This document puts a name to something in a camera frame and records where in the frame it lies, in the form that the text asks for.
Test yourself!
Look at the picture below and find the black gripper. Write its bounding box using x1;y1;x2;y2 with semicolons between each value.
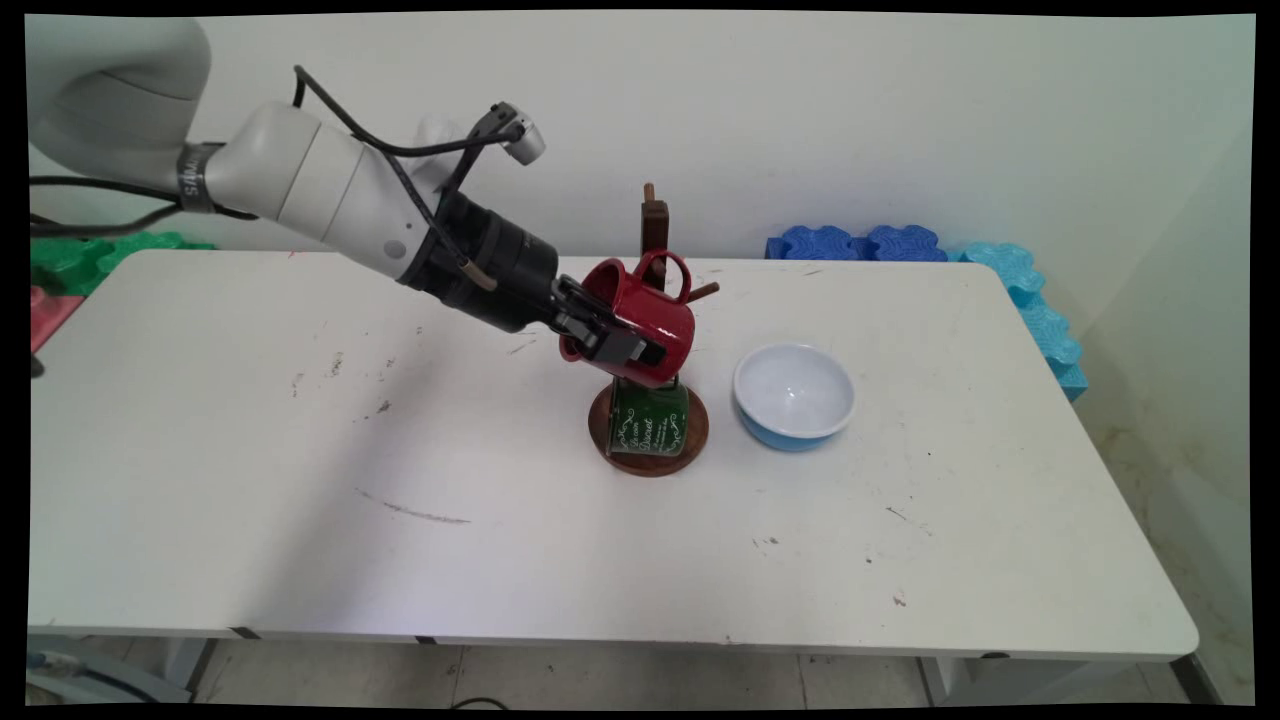
405;190;669;368

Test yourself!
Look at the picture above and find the red enamel mug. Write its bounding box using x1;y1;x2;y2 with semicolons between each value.
558;250;698;390

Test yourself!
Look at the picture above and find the green enamel mug white print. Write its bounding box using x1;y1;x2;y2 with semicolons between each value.
605;378;691;458

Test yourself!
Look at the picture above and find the brown wooden mug tree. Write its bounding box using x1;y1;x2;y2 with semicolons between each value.
588;183;722;477

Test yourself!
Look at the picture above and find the blue bowl white inside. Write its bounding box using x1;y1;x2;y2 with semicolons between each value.
733;343;858;453

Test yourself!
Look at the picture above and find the dark blue foam mat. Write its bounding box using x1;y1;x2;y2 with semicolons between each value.
765;225;873;262
864;225;949;263

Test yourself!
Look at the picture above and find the light blue foam mat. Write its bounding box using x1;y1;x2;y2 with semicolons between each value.
958;241;1090;402

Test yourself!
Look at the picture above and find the green foam mat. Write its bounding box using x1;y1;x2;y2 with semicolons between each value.
30;231;217;298

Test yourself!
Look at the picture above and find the red foam mat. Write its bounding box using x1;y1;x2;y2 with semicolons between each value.
30;285;87;354

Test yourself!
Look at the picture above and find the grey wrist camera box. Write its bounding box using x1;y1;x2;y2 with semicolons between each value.
478;101;548;167

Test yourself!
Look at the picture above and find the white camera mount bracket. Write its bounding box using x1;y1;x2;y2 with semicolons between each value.
412;117;468;193

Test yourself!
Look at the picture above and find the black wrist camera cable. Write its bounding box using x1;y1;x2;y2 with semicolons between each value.
292;65;527;293

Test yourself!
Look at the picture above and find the black arm base cable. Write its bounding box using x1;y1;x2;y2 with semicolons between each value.
28;176;263;239

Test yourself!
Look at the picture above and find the grey table leg frame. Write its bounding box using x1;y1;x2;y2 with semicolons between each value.
25;632;218;705
918;654;1223;707

